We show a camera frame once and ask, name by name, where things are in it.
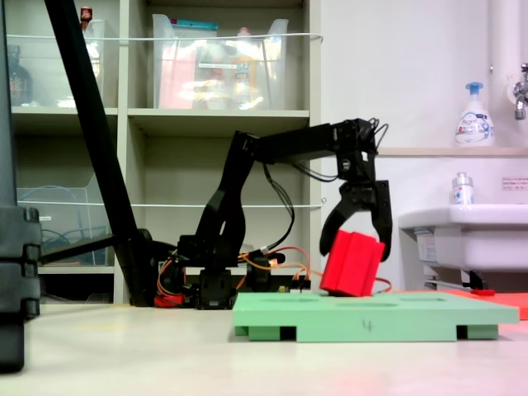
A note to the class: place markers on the white wall label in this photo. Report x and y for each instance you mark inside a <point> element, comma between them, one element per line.
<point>515,183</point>

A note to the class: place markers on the dark glass bottle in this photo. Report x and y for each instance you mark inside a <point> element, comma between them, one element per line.
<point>20,82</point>

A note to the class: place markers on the large clear plastic bin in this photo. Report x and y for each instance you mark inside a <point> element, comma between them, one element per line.
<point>185,82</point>

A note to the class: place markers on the small clear bottle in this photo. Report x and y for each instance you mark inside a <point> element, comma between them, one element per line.
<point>462,194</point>

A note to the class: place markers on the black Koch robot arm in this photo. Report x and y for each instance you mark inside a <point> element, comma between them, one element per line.
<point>288,144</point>

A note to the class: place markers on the orange labelled bottle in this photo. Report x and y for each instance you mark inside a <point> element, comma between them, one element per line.
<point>243,78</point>

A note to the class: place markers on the white sink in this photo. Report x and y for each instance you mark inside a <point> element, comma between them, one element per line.
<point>474,239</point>

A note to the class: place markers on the black tripod brace bar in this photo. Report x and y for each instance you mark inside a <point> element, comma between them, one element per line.
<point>74,249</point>

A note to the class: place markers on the beige shelf unit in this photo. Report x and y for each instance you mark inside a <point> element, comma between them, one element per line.
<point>314,82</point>

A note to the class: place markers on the teal lidded box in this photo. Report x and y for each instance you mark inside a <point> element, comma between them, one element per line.
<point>194,25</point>

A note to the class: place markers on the metal sink rod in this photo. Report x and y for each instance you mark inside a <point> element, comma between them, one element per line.
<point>445,284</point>

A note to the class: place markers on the curved black gripper finger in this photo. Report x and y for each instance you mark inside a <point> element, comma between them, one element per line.
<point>354,200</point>

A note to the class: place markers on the white pump soap bottle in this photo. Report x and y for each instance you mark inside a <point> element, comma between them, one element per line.
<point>474,128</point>

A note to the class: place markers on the black tripod leg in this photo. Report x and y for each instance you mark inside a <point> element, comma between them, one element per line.
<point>16,268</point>
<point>95,123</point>

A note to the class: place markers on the white sink sticker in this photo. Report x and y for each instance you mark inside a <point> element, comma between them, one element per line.
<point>427,247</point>

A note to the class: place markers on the clear plastic container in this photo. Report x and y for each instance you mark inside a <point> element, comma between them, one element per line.
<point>62,194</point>

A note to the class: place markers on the orange flat block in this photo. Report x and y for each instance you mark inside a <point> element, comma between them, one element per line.
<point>515,303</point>

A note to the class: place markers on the pink packet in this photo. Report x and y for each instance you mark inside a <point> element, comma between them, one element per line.
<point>173,82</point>

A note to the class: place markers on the black sink bracket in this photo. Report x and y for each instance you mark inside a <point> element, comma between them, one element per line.
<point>474,280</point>

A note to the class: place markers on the small red flat piece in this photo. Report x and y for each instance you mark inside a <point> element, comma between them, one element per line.
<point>482,292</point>

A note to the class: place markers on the circuit board with green terminal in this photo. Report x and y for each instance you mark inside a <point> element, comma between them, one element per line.
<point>303,284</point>

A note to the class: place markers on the straight black gripper finger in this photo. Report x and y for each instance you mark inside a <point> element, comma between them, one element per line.
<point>384,218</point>

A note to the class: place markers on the red cross columnar block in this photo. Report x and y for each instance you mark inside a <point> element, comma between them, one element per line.
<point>350,266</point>

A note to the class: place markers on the metal faucet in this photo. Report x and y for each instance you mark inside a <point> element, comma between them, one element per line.
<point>520,99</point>

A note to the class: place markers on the brown bottle red cap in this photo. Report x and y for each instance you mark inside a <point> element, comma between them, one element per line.
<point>86,16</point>

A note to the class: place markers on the green shape hole board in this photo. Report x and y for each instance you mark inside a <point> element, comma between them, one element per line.
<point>371,319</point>

